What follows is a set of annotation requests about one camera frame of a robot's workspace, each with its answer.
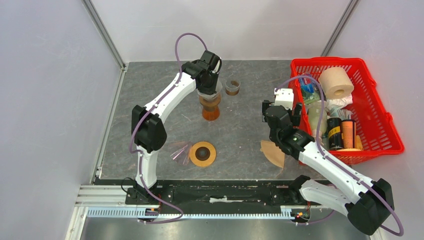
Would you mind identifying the white paper coffee filter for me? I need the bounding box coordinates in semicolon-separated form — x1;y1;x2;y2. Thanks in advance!
197;80;223;101

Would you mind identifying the dark wooden ring holder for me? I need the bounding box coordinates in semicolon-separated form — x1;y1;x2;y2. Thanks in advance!
199;96;221;112

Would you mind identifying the light wooden ring holder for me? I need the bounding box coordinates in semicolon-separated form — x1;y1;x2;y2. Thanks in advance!
188;141;217;167

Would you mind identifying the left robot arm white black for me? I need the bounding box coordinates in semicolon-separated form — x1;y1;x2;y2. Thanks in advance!
129;50;222;204

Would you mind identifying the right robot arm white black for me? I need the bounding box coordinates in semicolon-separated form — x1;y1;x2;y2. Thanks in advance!
261;100;399;236

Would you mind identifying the brown paper coffee filter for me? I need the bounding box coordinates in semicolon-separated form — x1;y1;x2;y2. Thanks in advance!
260;140;286;168

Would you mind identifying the pale green bottle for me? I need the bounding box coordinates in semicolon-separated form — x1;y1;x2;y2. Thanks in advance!
307;100;328;139

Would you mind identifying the green patterned packet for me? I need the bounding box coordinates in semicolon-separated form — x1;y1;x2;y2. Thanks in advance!
300;83;327;105

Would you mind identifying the small glass cup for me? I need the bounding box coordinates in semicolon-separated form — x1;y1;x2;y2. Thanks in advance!
225;80;241;96

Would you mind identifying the amber glass carafe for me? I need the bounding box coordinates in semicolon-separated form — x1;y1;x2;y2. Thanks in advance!
202;107;220;121

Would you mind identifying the blue snack packet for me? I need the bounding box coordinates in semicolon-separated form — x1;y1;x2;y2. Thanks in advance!
298;77;315;94

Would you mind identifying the black cylindrical can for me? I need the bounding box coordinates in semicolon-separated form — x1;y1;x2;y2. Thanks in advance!
327;117;344;151

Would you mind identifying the crumpled white paper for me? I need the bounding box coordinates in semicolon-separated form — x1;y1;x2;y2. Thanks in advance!
325;94;353;114

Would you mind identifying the beige toilet paper roll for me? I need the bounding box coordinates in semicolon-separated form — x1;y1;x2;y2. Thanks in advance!
318;67;354;100

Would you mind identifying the orange cylindrical can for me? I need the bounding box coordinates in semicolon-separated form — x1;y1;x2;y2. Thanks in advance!
341;119;356;149

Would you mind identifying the red plastic basket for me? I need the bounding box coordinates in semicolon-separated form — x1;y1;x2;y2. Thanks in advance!
290;56;405;165

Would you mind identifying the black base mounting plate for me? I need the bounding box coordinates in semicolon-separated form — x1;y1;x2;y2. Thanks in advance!
120;177;308;216

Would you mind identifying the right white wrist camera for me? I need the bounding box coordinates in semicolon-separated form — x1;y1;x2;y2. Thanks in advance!
273;88;294;110

